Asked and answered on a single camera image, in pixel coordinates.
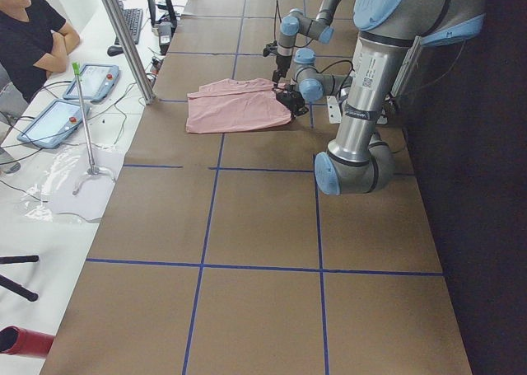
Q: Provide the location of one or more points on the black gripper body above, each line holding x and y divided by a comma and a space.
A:
291, 99
282, 64

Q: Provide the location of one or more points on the pink Snoopy T-shirt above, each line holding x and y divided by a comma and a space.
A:
230, 105

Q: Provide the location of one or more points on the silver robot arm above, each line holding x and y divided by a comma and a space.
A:
297, 23
357, 160

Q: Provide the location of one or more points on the black keyboard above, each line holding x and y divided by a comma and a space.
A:
133, 19

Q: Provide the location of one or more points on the black computer mouse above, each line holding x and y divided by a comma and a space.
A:
114, 50

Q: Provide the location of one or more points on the far blue teach pendant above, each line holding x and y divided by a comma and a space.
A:
97, 82

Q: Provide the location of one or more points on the blue teach pendant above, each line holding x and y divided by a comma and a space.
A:
97, 82
53, 125

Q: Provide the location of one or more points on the metal stand with green top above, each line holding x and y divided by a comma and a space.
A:
93, 171

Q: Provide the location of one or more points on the near blue teach pendant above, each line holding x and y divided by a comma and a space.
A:
53, 125

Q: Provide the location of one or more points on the clear plastic sheet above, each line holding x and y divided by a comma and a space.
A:
67, 188

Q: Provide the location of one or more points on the person in black shirt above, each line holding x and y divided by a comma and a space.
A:
35, 43

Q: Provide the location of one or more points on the black tripod legs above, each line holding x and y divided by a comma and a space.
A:
18, 275

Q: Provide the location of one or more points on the red cylinder object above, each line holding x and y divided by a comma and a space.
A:
26, 343

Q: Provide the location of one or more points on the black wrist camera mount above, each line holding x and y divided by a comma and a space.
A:
270, 48
300, 109

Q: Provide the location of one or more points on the aluminium frame post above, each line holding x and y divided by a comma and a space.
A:
130, 51

